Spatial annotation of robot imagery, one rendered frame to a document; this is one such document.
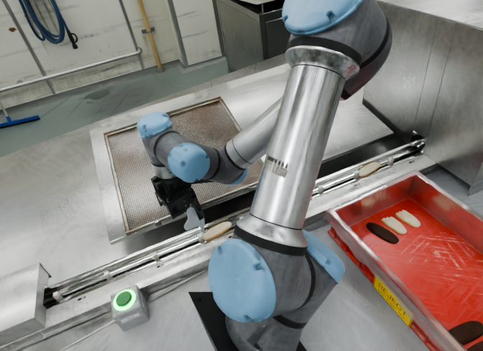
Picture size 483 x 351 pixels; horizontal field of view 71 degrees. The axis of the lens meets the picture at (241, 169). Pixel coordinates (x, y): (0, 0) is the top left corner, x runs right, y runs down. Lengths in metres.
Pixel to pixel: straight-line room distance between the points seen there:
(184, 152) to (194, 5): 3.70
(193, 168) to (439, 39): 0.80
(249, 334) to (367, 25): 0.54
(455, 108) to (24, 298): 1.29
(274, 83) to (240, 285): 1.16
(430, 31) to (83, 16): 3.84
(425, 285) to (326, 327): 0.27
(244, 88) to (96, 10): 3.15
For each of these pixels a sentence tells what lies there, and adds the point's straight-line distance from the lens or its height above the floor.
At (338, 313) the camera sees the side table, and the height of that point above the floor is 0.82.
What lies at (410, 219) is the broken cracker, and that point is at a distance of 1.12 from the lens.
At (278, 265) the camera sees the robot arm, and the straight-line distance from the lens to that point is 0.49.
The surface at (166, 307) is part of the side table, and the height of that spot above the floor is 0.82.
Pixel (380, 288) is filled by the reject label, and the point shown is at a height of 0.85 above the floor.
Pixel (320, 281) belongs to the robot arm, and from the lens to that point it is 0.61.
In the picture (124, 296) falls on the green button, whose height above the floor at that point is 0.91.
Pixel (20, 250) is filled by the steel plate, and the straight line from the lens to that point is 1.38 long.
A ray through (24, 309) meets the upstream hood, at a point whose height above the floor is 0.92.
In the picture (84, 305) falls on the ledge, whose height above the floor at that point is 0.86.
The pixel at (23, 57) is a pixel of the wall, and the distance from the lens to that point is 4.64.
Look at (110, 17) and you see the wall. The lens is 4.48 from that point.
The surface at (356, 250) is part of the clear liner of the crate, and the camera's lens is 0.93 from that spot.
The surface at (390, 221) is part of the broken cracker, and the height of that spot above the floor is 0.83.
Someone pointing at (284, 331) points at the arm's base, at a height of 1.04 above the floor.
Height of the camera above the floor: 1.64
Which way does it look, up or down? 39 degrees down
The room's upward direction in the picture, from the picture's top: 10 degrees counter-clockwise
